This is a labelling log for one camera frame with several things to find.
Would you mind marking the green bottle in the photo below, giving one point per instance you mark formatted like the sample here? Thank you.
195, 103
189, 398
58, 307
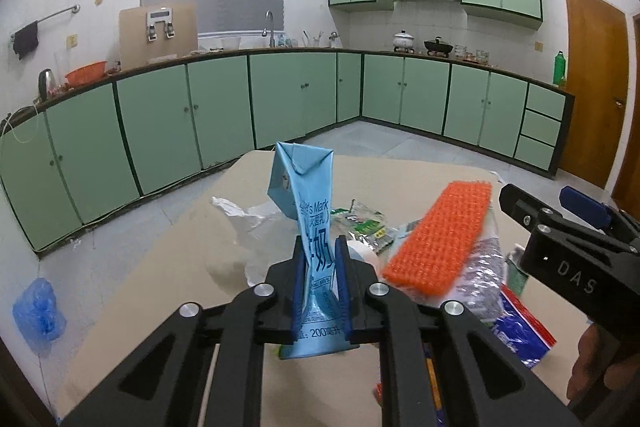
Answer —
559, 67

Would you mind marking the orange mesh scrubber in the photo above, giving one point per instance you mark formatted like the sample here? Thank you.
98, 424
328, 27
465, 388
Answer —
435, 237

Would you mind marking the person's right hand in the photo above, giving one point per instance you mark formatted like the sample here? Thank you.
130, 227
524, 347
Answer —
587, 367

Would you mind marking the metal faucet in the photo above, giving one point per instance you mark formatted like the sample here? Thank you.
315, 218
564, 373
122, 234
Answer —
270, 24

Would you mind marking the beige tablecloth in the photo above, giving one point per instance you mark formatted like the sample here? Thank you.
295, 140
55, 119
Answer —
165, 282

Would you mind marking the metal towel bar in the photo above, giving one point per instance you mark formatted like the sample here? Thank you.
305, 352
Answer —
50, 16

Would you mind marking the blue milk carton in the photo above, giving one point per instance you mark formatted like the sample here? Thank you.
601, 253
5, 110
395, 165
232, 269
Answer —
310, 187

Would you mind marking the yellow wall outlet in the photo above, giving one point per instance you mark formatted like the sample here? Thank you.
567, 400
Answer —
73, 41

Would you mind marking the dark towel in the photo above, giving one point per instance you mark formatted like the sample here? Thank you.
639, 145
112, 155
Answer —
26, 41

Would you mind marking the silver printed plastic wrapper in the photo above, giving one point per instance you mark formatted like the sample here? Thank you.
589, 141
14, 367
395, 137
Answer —
482, 272

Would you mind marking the blue plastic bag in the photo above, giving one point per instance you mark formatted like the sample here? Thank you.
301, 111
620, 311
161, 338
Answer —
37, 317

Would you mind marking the black wok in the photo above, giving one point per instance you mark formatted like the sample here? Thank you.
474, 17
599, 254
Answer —
438, 47

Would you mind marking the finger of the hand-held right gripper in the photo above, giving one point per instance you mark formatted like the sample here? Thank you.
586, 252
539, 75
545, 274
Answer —
582, 206
525, 209

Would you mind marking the orange plastic basket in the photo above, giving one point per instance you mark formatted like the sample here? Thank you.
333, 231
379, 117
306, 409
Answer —
86, 76

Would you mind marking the metal kettle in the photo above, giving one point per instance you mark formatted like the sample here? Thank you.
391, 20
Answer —
46, 84

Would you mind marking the wooden door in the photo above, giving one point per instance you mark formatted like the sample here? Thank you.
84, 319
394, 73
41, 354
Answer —
592, 82

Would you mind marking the green snack wrapper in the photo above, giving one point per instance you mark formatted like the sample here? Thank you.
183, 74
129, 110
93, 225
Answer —
367, 227

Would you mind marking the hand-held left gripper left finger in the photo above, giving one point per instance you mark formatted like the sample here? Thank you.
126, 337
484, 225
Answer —
298, 297

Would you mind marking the crumpled clear plastic bag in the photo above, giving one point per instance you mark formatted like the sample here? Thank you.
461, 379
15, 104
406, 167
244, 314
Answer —
240, 212

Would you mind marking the blue and red packet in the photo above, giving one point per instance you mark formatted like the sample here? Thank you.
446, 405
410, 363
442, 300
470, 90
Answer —
520, 332

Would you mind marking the white device with clips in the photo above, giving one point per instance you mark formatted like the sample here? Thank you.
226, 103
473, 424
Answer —
160, 18

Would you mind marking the green scouring pad pack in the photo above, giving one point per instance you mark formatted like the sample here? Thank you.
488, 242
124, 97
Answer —
515, 277

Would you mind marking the clear plastic jug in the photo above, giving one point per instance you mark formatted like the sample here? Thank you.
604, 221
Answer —
61, 67

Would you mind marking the green base cabinets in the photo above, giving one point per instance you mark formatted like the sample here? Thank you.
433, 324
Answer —
220, 107

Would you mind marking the wooden door leaf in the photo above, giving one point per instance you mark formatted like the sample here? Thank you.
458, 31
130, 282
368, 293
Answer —
632, 117

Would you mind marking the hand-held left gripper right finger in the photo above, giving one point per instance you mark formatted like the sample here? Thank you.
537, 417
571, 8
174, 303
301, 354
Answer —
342, 297

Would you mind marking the glass jars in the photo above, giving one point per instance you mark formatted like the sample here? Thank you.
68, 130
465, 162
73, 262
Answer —
470, 55

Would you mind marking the white cooking pot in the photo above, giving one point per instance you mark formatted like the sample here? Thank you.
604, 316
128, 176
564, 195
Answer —
403, 42

